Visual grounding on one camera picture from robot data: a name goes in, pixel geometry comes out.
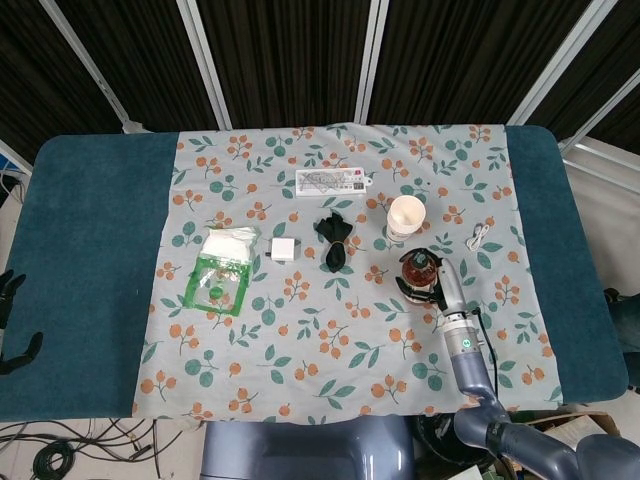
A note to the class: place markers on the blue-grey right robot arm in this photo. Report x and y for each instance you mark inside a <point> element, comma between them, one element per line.
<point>470,370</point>

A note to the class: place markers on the white aluminium partition post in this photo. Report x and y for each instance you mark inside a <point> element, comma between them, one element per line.
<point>600,116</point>
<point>206,65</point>
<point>372,60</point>
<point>557,62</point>
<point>91,65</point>

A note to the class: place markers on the blue-grey robot torso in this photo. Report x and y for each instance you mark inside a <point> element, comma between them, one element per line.
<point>300,450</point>

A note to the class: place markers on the white printed flat package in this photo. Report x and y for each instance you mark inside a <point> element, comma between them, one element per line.
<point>330,181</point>

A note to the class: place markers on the black waste bin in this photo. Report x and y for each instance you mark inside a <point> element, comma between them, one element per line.
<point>440,440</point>

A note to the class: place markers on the dark blue seat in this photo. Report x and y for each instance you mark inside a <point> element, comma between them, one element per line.
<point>625,320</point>

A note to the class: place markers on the white cube charger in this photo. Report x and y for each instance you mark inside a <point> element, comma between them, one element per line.
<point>281,249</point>

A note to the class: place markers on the teal table cover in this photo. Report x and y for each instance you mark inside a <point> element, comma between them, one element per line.
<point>90,225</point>

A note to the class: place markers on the floral tablecloth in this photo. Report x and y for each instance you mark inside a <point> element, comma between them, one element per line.
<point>300,350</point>

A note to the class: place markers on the white paper cup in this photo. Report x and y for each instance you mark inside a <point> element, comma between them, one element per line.
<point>405,220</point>

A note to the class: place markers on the brown tea bottle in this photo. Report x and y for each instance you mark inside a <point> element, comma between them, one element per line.
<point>420,277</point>

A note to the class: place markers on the green white plastic packet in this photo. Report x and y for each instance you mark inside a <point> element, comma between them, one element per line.
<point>225,245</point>

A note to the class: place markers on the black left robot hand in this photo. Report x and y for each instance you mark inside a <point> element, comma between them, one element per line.
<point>9,295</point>

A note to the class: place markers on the brown cardboard box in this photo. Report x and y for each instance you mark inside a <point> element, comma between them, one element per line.
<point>575,425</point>

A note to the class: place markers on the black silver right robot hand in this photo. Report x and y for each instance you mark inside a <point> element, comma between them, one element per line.
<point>450,285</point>

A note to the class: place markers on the black tied sock bundle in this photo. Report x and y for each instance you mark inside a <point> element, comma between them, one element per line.
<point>334,250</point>

